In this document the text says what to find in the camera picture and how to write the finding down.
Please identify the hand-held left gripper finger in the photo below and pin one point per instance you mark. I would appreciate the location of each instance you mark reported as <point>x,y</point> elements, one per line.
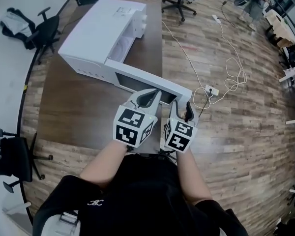
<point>142,93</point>
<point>156,104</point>

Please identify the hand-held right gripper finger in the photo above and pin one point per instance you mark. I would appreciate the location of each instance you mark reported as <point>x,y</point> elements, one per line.
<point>194,117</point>
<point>174,109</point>

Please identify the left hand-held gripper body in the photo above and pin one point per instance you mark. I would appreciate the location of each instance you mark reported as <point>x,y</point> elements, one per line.
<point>130,124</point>

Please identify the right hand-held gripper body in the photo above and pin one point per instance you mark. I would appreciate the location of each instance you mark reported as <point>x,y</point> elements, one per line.
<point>180,136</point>

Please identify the white microwave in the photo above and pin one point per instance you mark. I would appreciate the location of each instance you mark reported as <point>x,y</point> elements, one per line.
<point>98,28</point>

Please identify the person's left forearm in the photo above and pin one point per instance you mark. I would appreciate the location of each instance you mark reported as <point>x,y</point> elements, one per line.
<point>103,161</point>

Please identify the person's right forearm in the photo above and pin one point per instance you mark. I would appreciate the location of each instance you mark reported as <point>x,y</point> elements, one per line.
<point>191,176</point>

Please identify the person's black shirt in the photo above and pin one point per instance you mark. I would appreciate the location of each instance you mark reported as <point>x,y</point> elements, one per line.
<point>147,195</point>

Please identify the black high-back office chair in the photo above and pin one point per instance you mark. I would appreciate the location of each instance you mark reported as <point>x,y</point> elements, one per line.
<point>44,31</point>

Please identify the white plastic box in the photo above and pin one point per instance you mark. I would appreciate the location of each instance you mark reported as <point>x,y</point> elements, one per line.
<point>64,224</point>

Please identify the black mesh office chair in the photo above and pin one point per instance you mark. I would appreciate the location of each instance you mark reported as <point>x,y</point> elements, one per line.
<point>9,154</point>

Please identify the table with yellow cloth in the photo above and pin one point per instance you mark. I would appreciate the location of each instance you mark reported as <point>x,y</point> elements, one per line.
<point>280,27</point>

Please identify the white garment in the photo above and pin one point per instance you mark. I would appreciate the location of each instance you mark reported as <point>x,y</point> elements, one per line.
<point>14,24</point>

